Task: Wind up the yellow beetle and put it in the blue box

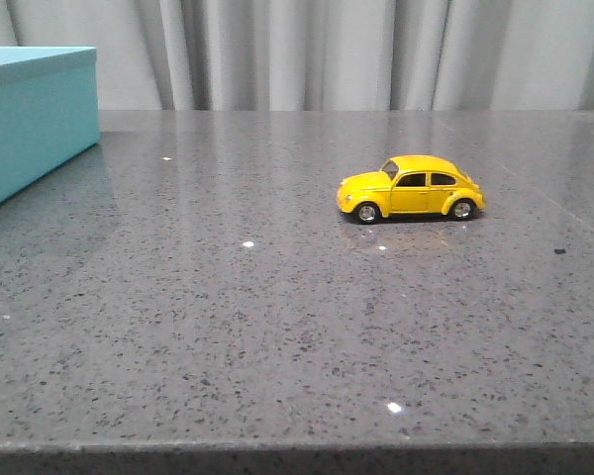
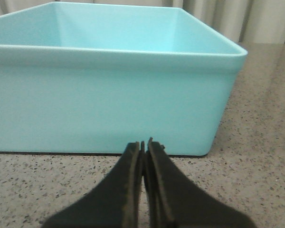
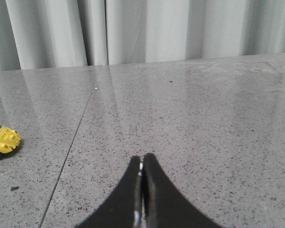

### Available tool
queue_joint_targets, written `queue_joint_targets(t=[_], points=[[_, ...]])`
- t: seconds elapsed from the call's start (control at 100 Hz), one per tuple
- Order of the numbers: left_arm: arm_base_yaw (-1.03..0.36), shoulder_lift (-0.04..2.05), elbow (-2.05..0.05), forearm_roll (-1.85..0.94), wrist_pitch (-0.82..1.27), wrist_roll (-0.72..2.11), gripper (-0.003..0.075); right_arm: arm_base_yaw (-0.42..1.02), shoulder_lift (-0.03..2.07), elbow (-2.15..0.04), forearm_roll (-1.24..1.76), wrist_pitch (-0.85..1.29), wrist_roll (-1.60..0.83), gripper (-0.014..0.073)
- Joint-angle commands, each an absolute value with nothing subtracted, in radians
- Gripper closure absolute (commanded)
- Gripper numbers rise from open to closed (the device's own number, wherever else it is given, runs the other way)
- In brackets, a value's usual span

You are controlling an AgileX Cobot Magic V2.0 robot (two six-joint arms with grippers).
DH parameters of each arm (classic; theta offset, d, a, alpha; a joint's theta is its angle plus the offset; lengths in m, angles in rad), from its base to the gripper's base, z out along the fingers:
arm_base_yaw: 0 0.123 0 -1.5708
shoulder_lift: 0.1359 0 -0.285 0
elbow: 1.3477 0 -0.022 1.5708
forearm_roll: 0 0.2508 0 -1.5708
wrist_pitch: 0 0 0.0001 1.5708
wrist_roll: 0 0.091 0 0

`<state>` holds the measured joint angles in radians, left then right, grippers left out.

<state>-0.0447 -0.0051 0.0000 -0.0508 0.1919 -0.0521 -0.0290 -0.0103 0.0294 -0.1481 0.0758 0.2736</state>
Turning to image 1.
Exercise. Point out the grey pleated curtain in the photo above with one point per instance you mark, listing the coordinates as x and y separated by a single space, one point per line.
323 55

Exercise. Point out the yellow toy beetle car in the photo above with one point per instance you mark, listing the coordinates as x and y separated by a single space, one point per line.
411 185

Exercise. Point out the turquoise blue box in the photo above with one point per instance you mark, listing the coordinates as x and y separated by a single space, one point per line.
48 111

